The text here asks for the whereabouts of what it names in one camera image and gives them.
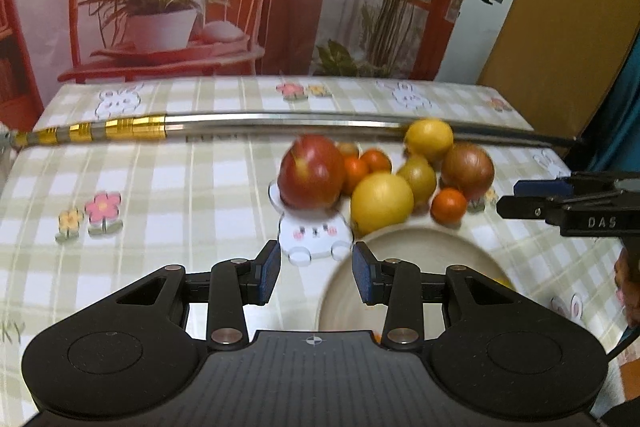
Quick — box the yellow-green plum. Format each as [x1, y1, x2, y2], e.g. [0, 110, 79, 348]
[396, 155, 437, 204]

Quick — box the person's right hand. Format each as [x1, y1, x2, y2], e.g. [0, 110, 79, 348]
[614, 247, 640, 328]

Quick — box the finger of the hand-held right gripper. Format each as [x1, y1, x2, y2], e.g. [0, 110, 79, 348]
[496, 196, 556, 222]
[513, 177, 576, 198]

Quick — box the yellow citrus fruit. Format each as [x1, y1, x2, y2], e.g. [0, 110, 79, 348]
[350, 172, 416, 236]
[404, 118, 455, 166]

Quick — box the metal sword with gold bands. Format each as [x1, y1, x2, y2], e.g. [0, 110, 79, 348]
[0, 111, 583, 152]

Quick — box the red apple with yellow patch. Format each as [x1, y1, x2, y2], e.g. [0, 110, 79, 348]
[277, 134, 346, 210]

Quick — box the teal cloth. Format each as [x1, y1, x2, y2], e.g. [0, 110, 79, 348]
[595, 57, 640, 178]

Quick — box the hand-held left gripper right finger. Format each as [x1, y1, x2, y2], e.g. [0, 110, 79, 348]
[351, 242, 516, 352]

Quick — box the small tangerine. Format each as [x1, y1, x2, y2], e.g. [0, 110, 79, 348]
[341, 156, 370, 195]
[360, 148, 392, 175]
[431, 188, 468, 224]

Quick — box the brown wooden board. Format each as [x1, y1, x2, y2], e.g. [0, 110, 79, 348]
[477, 0, 636, 142]

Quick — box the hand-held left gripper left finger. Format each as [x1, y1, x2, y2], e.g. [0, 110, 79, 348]
[116, 239, 282, 352]

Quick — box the dark red apple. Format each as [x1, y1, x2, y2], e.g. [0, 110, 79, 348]
[441, 142, 496, 202]

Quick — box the checked tablecloth with bunny print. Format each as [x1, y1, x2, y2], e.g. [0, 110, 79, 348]
[0, 76, 633, 408]

